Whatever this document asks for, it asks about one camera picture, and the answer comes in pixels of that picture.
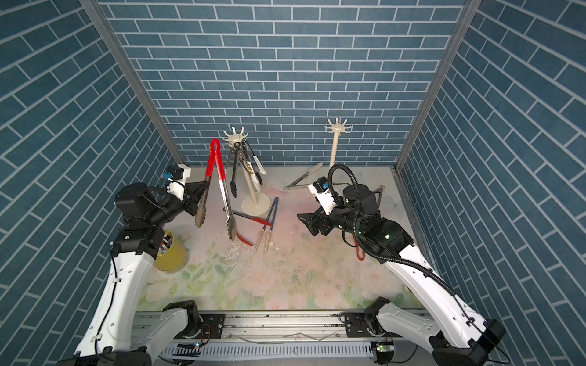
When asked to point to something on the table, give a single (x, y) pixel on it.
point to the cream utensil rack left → (254, 204)
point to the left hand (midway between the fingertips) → (212, 183)
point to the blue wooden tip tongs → (275, 203)
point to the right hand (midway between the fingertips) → (312, 207)
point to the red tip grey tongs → (246, 216)
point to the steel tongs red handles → (357, 248)
